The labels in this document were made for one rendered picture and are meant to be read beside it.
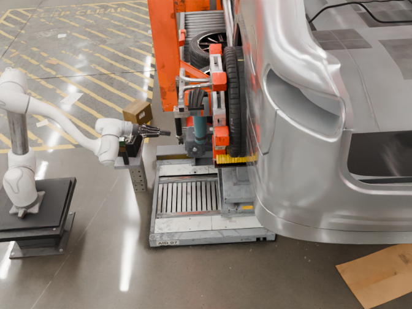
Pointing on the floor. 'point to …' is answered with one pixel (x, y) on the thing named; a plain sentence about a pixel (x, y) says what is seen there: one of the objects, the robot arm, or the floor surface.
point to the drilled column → (138, 178)
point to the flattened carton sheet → (379, 275)
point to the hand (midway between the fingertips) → (165, 132)
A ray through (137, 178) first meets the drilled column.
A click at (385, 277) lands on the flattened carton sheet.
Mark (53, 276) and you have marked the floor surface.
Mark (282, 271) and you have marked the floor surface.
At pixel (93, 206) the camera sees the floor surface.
